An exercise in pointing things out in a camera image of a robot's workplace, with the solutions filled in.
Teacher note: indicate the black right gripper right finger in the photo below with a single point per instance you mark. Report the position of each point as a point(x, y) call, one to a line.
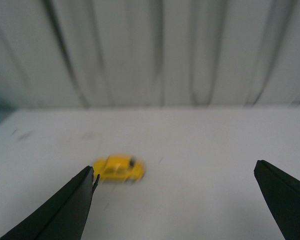
point(281, 193)

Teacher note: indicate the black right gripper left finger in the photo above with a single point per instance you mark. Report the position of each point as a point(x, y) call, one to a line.
point(63, 216)

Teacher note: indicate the yellow beetle toy car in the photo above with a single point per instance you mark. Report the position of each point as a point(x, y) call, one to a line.
point(119, 168)

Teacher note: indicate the grey pleated curtain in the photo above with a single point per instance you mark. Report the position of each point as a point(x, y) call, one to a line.
point(124, 53)

